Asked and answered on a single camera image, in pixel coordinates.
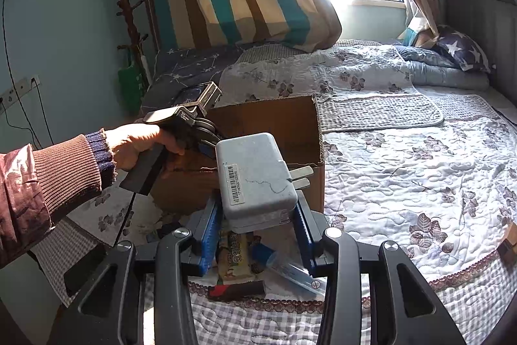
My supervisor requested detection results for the black cable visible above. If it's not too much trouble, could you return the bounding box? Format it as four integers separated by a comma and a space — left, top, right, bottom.
0, 0, 55, 150

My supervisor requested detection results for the green bag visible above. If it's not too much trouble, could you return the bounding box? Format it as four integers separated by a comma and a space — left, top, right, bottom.
117, 65, 144, 115

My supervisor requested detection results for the person's left hand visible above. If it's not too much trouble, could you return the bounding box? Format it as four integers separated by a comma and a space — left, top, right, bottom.
104, 124, 185, 172

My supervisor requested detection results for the forearm in maroon sleeve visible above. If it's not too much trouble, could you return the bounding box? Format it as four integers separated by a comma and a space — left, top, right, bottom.
1, 130, 115, 267

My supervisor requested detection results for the brown cardboard box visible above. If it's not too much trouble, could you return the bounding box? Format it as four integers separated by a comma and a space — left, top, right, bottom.
151, 96, 325, 214

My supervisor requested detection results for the dark starry blanket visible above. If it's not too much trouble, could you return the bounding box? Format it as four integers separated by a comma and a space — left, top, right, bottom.
139, 44, 253, 117

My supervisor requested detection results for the folded blue grey duvet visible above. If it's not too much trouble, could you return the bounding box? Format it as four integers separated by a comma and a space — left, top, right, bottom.
394, 45, 489, 91

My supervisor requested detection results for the wooden coat rack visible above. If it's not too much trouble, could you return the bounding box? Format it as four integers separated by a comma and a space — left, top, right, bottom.
117, 0, 150, 88

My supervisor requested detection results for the wall power socket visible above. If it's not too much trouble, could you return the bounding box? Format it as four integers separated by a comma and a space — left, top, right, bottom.
0, 74, 40, 113

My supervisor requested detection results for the floral quilted bedspread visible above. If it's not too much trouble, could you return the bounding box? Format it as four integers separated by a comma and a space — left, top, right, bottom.
31, 39, 517, 345

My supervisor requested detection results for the small brown charger box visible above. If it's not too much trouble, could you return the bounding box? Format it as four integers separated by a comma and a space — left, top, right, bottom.
497, 222, 517, 265

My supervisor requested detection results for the snack packet yellow green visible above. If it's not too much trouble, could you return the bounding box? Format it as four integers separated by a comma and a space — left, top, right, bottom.
216, 230, 255, 285

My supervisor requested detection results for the grey rectangular plastic case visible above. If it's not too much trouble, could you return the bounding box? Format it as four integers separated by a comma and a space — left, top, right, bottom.
216, 132, 314, 234

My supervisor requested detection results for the star patterned navy pillow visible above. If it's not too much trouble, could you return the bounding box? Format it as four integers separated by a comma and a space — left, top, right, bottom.
433, 25, 491, 73

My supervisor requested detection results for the grey padded headboard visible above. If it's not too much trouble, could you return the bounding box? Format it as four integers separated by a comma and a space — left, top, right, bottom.
445, 0, 517, 103

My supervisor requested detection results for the blue capped clear tube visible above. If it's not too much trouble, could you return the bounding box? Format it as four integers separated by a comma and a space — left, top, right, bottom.
251, 243, 326, 296

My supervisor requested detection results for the red black lighter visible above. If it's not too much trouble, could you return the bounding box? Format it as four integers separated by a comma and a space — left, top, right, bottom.
208, 280, 266, 302

